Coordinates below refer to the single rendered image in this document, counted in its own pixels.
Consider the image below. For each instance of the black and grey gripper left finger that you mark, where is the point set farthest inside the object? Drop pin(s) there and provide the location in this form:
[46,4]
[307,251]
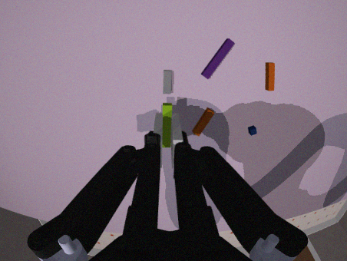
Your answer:
[71,235]

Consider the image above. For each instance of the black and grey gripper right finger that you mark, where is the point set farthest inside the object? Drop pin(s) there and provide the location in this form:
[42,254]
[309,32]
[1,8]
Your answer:
[263,234]

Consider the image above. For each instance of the lime green rod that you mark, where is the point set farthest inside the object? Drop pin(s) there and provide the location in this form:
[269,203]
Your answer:
[167,113]

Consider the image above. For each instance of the purple rod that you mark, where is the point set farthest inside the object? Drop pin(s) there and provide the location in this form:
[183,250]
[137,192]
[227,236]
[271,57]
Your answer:
[217,58]

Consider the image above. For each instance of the small blue cube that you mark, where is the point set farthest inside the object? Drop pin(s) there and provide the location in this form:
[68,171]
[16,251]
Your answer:
[252,130]

